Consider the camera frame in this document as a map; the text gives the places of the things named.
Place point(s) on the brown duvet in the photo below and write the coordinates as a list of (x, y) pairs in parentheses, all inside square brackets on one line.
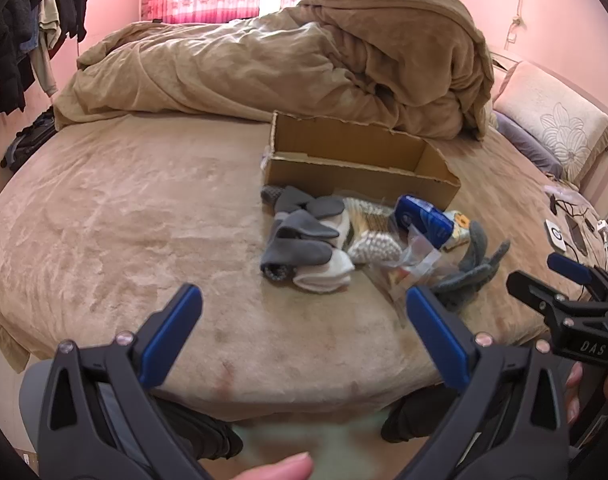
[(244, 65)]

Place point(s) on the cardboard box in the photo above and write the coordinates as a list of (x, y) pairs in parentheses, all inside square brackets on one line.
[(344, 177)]

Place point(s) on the person's right hand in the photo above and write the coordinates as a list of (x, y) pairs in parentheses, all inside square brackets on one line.
[(574, 395)]

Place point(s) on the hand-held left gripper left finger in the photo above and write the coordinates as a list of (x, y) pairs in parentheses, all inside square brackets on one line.
[(171, 335)]

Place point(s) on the striped headboard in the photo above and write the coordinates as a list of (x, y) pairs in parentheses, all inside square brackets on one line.
[(606, 185)]

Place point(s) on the purple pillow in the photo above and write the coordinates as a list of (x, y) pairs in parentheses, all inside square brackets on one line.
[(526, 147)]

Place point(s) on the person's left hand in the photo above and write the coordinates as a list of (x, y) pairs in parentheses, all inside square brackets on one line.
[(279, 469)]

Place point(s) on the grey fuzzy glove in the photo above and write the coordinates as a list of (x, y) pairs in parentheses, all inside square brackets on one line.
[(476, 265)]

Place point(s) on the grey dotted sock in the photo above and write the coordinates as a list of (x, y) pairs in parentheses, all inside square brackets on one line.
[(271, 194)]

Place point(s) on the black backpack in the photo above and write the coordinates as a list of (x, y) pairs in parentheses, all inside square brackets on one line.
[(29, 140)]

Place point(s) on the brown bed blanket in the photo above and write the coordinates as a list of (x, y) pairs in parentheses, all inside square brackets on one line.
[(134, 220)]

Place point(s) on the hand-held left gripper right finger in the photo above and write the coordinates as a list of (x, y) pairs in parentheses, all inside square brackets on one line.
[(436, 340)]

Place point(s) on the floral cream pillow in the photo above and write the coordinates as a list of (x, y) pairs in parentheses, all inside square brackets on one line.
[(559, 120)]

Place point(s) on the white power adapter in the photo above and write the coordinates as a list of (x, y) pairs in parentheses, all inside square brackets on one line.
[(606, 234)]

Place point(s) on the hanging dark clothes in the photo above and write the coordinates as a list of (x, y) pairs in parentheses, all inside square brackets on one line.
[(14, 45)]

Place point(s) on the person's right leg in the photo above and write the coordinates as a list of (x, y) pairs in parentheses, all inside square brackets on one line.
[(414, 412)]

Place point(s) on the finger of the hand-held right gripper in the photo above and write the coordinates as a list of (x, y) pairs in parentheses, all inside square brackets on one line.
[(534, 292), (569, 266)]

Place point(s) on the white square device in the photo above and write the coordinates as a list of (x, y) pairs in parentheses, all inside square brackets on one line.
[(555, 234)]

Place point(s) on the orange patterned small packet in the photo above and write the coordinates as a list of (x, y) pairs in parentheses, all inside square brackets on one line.
[(458, 225)]

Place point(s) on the blue packet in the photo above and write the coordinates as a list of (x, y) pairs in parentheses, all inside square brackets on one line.
[(426, 222)]

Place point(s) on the clear plastic bag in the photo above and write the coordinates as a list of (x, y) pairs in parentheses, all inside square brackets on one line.
[(414, 262)]

